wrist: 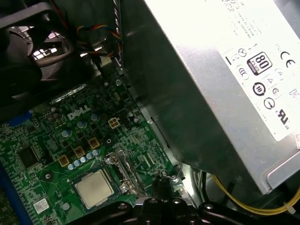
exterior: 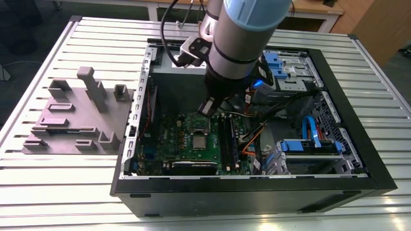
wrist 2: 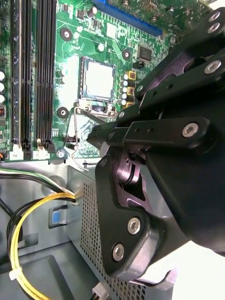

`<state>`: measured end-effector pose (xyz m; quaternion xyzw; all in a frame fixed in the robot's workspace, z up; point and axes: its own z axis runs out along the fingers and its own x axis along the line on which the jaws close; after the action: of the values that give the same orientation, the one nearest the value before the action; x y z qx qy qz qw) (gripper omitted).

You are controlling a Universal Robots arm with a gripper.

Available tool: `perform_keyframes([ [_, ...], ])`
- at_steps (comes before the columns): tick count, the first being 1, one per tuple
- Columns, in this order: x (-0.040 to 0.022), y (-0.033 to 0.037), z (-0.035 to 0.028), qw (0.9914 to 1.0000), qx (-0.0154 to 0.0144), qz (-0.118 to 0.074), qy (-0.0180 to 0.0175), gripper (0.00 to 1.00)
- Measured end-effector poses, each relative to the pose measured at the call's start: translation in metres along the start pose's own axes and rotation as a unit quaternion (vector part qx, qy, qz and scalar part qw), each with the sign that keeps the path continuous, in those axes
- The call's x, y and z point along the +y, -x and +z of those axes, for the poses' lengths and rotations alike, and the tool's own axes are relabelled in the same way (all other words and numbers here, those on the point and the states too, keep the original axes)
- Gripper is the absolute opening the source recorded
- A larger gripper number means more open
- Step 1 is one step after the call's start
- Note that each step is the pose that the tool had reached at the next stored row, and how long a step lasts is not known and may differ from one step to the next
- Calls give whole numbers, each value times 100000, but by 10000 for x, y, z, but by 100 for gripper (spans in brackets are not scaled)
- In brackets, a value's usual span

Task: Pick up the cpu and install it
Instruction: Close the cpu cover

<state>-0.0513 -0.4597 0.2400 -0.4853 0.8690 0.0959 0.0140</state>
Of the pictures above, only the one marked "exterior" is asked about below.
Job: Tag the silver CPU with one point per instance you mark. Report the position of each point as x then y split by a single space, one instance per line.
198 142

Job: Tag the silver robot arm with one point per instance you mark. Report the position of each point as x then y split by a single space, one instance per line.
237 43

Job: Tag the CPU socket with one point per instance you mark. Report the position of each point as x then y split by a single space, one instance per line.
198 133

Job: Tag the grey power supply unit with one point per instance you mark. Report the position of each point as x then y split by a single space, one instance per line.
173 89

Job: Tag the blue drive carrier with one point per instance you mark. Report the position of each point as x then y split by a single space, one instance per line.
278 60

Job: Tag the grey metal drive cage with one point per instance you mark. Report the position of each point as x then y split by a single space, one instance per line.
289 84

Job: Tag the green motherboard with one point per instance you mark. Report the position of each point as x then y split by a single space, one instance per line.
170 127

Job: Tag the hard disk in blue carrier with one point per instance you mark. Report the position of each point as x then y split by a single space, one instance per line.
292 146

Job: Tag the black graphics card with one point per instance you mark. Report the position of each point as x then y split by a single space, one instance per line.
192 167

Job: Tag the wooden desk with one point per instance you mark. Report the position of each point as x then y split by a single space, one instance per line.
316 10

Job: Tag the black PC case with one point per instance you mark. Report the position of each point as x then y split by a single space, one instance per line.
224 190

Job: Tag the grey parts rack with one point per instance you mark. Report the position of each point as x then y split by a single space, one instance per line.
84 120

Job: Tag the grey metal disk bay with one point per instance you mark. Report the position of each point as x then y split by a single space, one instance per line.
349 166

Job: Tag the RAM stick with label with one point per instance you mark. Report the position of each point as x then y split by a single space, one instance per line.
64 132

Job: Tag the wooden cabinet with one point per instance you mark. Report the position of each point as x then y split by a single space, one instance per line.
381 29

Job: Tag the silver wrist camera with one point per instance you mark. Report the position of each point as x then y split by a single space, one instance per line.
192 48
268 87

